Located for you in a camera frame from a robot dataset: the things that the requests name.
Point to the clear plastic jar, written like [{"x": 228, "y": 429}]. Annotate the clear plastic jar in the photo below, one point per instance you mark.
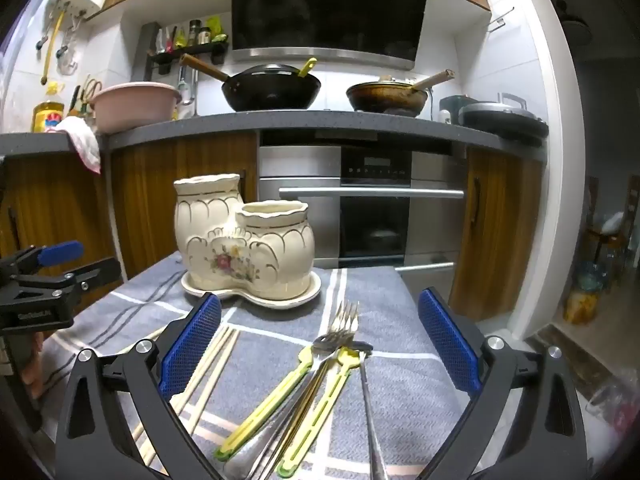
[{"x": 582, "y": 300}]

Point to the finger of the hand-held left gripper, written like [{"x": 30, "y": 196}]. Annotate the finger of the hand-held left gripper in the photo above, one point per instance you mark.
[
  {"x": 62, "y": 252},
  {"x": 95, "y": 272}
]

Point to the hanging metal ladle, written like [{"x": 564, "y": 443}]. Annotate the hanging metal ladle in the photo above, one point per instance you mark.
[{"x": 186, "y": 85}]

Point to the grey rice cooker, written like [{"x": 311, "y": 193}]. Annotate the grey rice cooker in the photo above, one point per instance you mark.
[{"x": 502, "y": 121}]

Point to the wooden chair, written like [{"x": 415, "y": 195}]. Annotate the wooden chair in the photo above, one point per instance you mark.
[{"x": 605, "y": 220}]

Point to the pink basin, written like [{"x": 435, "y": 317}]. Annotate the pink basin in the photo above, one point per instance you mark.
[{"x": 135, "y": 106}]

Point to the dark seasoning bottle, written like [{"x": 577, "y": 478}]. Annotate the dark seasoning bottle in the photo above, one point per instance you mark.
[{"x": 194, "y": 31}]

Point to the gold fork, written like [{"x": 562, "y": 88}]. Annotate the gold fork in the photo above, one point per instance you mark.
[{"x": 341, "y": 316}]

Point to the silver fork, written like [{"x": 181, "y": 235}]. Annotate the silver fork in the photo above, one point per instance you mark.
[{"x": 354, "y": 316}]

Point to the built-in steel oven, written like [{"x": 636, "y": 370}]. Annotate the built-in steel oven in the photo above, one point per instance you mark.
[{"x": 375, "y": 210}]

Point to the green packet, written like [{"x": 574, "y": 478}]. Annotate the green packet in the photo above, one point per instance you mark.
[{"x": 216, "y": 27}]

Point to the wooden chopstick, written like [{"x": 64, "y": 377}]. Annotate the wooden chopstick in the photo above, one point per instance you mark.
[
  {"x": 217, "y": 377},
  {"x": 205, "y": 355},
  {"x": 197, "y": 377},
  {"x": 212, "y": 360}
]

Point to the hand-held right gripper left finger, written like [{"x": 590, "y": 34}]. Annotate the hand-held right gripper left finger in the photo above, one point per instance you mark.
[{"x": 192, "y": 345}]

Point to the metal wall hook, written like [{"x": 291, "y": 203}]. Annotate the metal wall hook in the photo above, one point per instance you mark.
[{"x": 500, "y": 17}]

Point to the clear plastic bag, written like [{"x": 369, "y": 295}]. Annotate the clear plastic bag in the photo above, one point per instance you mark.
[{"x": 607, "y": 395}]

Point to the cream ceramic tray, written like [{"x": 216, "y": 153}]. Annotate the cream ceramic tray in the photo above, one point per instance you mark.
[{"x": 300, "y": 300}]

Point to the brown frying pan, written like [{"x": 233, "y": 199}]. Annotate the brown frying pan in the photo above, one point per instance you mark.
[{"x": 387, "y": 99}]

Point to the white pink towel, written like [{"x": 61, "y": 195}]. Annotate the white pink towel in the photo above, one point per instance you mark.
[{"x": 82, "y": 142}]

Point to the black range hood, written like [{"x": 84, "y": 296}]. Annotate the black range hood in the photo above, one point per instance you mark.
[{"x": 330, "y": 5}]

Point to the grey checked tablecloth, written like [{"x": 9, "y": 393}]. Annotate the grey checked tablecloth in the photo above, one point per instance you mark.
[{"x": 400, "y": 385}]

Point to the silver flower-shaped spoon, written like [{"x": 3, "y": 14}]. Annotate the silver flower-shaped spoon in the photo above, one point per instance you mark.
[{"x": 369, "y": 410}]

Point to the wooden cabinet door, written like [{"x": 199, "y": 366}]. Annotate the wooden cabinet door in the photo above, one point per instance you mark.
[
  {"x": 185, "y": 160},
  {"x": 500, "y": 230},
  {"x": 55, "y": 210}
]

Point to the cooking oil bottle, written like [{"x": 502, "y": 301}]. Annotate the cooking oil bottle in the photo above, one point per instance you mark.
[{"x": 47, "y": 112}]

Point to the black wall rack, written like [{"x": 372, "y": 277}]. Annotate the black wall rack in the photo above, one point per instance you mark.
[{"x": 150, "y": 47}]

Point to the yellow-green spatula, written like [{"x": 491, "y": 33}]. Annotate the yellow-green spatula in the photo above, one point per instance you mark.
[{"x": 307, "y": 67}]

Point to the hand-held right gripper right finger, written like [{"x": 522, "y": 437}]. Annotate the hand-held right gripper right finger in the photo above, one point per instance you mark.
[{"x": 447, "y": 345}]

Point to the black wok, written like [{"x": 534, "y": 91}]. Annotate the black wok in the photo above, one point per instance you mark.
[{"x": 272, "y": 91}]

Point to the grey kitchen countertop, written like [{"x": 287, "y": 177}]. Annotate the grey kitchen countertop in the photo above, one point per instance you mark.
[{"x": 300, "y": 122}]

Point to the glass seasoning jar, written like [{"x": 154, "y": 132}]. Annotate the glass seasoning jar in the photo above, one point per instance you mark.
[{"x": 203, "y": 35}]

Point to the person's left hand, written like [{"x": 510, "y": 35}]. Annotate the person's left hand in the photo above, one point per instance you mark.
[{"x": 34, "y": 360}]

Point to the grey-green kettle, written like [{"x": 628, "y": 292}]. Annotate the grey-green kettle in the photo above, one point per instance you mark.
[{"x": 450, "y": 108}]

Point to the cream floral ceramic utensil holder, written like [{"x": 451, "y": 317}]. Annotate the cream floral ceramic utensil holder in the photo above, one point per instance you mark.
[{"x": 270, "y": 255}]

